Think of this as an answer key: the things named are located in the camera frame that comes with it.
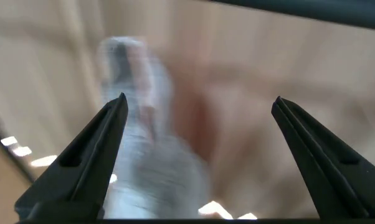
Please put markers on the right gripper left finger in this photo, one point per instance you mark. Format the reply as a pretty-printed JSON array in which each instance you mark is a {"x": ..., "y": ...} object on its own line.
[{"x": 69, "y": 180}]

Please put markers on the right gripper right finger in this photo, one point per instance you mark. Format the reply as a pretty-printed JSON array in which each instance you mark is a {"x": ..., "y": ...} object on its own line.
[{"x": 337, "y": 174}]

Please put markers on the pale grey shorts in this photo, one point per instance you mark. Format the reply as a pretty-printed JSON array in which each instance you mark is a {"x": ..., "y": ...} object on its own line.
[{"x": 156, "y": 174}]

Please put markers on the black clothes rack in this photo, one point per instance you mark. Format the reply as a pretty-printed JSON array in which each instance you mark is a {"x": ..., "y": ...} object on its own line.
[{"x": 330, "y": 11}]

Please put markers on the beige curtain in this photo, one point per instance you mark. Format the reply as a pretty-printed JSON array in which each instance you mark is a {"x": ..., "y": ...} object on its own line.
[{"x": 268, "y": 77}]

